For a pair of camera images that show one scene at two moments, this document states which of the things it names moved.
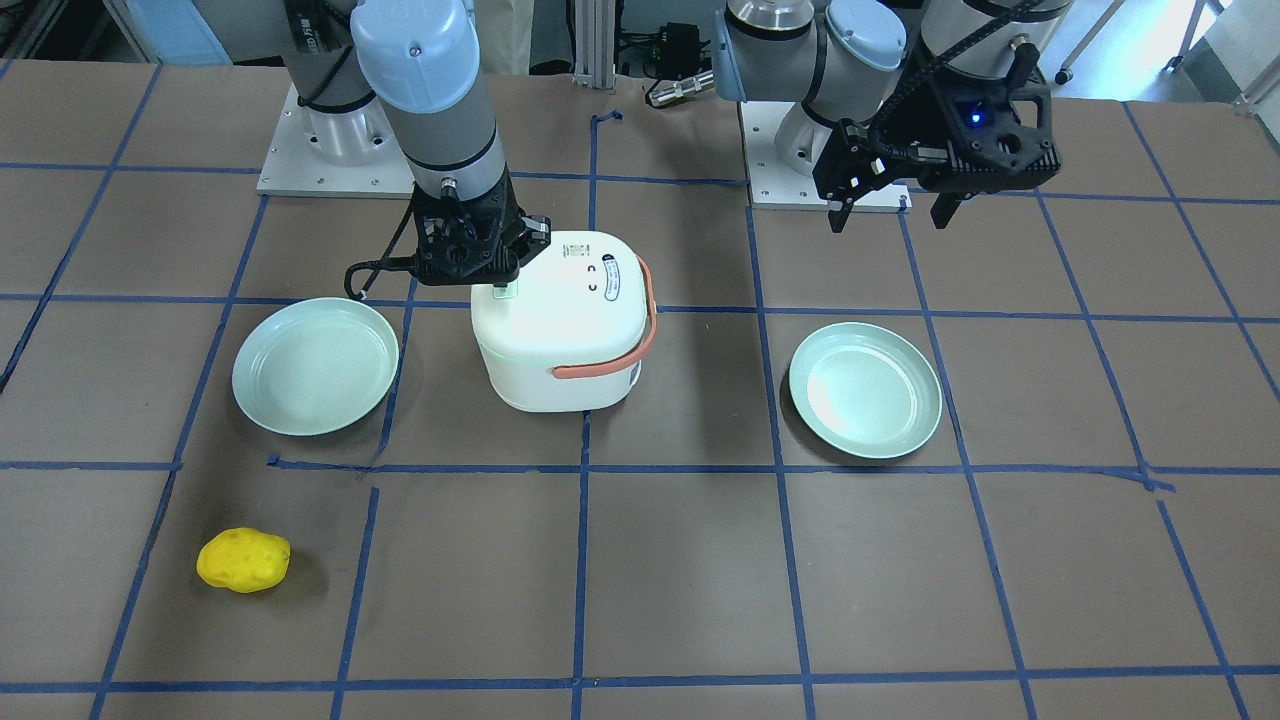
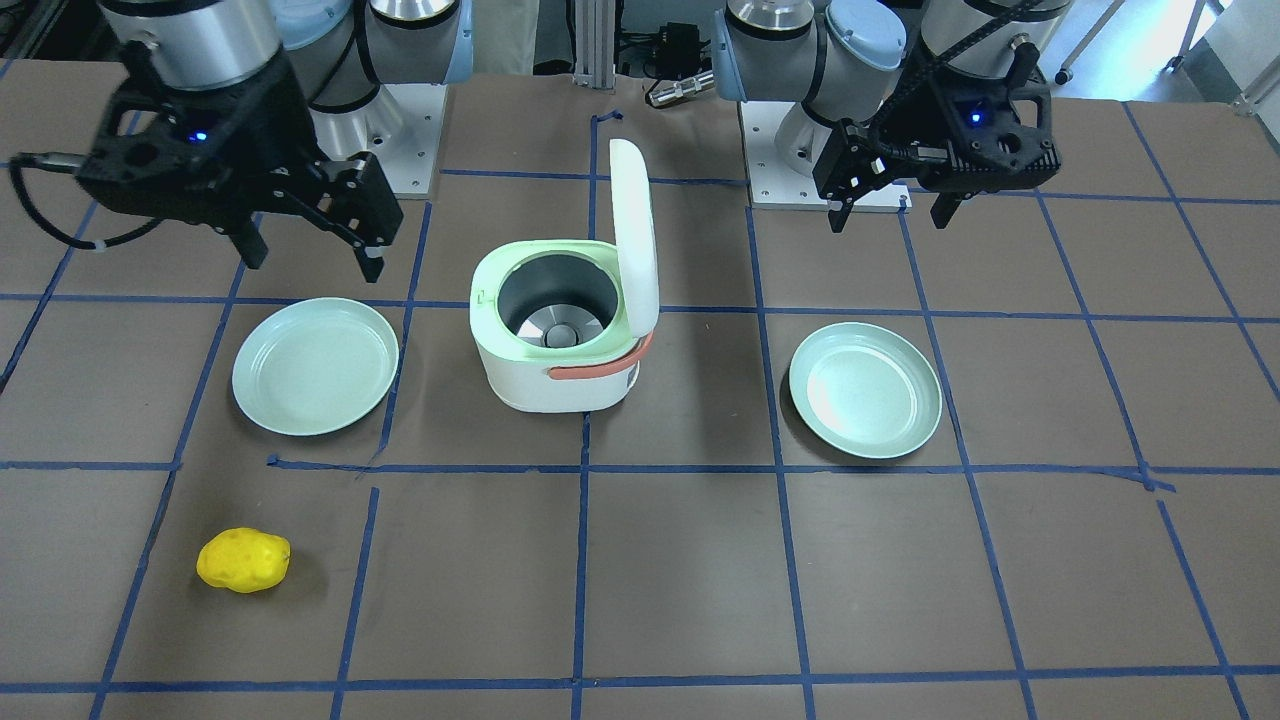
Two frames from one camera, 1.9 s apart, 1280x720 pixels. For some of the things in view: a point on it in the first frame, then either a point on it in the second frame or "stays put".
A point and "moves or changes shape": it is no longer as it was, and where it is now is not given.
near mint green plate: x=314 y=366 stays put
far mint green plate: x=863 y=390 stays put
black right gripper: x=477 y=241 -> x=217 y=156
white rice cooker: x=573 y=338 moves or changes shape
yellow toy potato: x=243 y=560 stays put
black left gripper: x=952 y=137 stays put
